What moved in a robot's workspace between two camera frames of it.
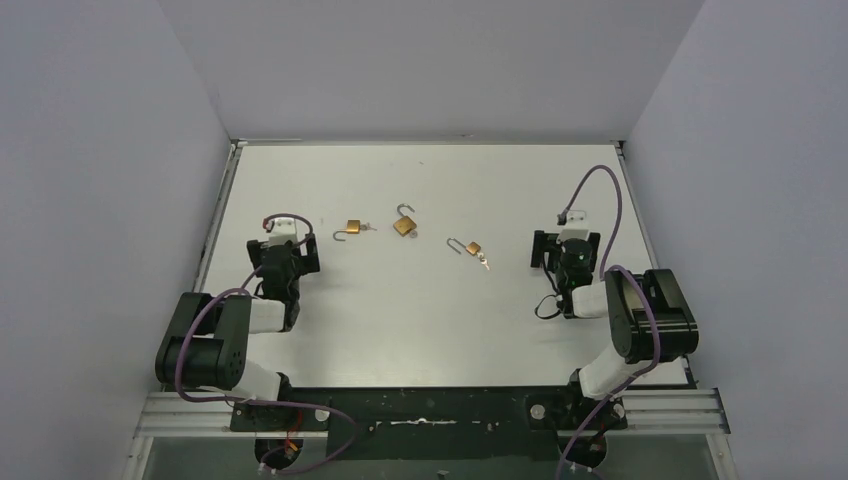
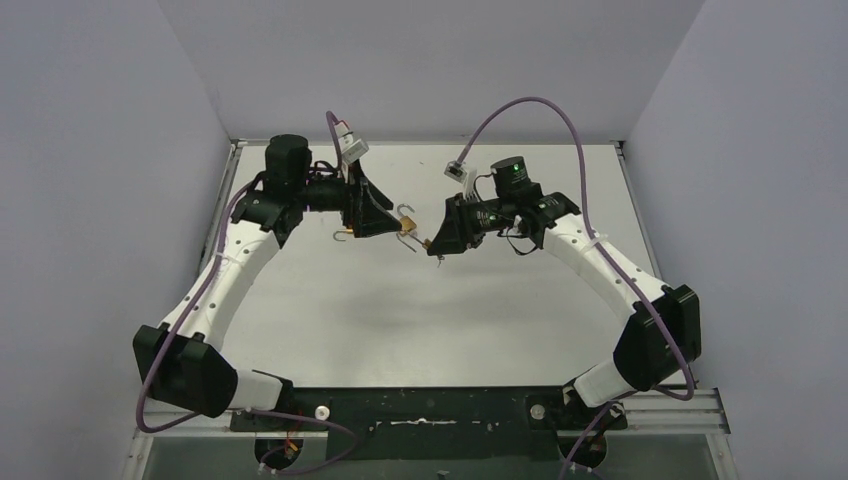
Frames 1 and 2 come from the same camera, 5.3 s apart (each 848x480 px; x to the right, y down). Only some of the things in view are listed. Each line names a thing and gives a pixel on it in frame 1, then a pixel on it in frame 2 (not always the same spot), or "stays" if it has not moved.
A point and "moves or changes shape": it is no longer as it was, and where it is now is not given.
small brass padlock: x=471 y=248 moves or changes shape
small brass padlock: x=353 y=227 stays
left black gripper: x=282 y=249 to x=358 y=205
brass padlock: x=404 y=224 stays
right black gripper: x=546 y=242 to x=458 y=232
